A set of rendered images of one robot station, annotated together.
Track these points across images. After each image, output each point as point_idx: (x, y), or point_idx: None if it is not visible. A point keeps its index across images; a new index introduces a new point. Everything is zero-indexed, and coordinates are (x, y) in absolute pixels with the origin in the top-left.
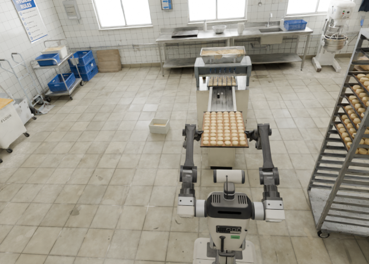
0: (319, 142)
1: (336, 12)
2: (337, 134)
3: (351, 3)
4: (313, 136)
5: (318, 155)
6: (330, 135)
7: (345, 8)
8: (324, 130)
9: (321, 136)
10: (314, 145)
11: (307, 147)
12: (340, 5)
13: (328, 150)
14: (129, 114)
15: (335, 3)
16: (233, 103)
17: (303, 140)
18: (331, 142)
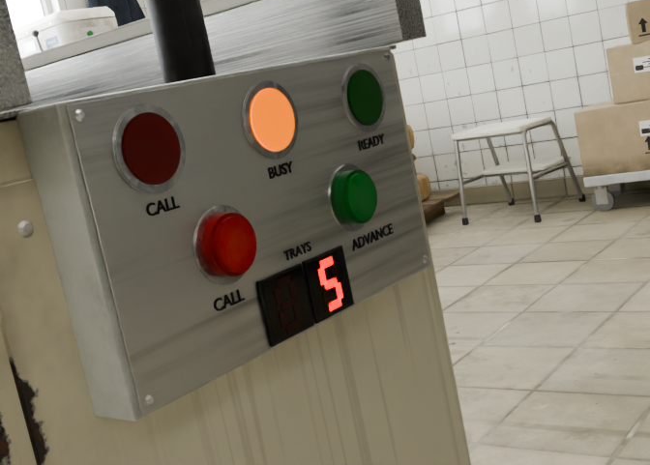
0: (537, 409)
1: (67, 43)
2: (523, 358)
3: (97, 8)
4: (475, 411)
5: (638, 439)
6: (511, 372)
7: (88, 23)
8: (466, 375)
9: (497, 392)
10: (550, 428)
11: (551, 453)
12: (66, 16)
13: (621, 405)
14: None
15: (37, 24)
16: (125, 24)
17: (482, 445)
18: (566, 381)
